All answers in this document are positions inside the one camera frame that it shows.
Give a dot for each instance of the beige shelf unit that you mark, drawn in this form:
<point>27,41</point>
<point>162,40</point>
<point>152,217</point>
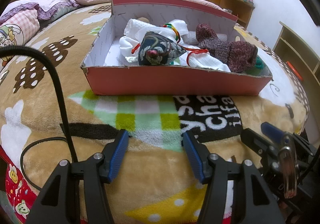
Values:
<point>287,39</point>

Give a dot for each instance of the maroon knit sock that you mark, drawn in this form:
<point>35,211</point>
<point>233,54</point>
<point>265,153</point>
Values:
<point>225,51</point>

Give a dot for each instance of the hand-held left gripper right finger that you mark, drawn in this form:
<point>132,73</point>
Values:
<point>193,159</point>

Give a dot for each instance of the red cardboard box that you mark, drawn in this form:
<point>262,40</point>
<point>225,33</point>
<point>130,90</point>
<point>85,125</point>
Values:
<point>162,81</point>

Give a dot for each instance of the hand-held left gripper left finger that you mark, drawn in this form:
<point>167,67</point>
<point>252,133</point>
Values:
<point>118,156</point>

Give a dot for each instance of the dark floral pouch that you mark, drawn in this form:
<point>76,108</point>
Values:
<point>160,46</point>

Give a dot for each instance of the green white sock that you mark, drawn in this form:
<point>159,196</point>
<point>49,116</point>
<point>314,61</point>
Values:
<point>255,68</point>

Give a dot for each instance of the purple frilled pillow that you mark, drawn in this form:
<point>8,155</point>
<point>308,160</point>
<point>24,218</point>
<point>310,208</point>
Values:
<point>55,1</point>

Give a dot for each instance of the pink checked cartoon pillow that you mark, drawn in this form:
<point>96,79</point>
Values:
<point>20,26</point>

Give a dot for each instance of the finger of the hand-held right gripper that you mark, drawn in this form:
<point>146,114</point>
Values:
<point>252,139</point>
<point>271,130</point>

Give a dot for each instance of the brown printed blanket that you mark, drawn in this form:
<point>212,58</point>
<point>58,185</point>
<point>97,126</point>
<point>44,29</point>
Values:
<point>37,89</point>

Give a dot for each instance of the white waffle towel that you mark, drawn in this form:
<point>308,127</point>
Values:
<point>135,26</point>

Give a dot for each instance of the white sock bundle colourful band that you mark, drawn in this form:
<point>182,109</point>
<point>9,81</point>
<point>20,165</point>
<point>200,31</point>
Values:
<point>178,26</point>

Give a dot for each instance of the orange tool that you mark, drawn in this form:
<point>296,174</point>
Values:
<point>295,71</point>

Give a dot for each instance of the tan sock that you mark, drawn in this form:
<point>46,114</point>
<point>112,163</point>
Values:
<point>143,19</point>

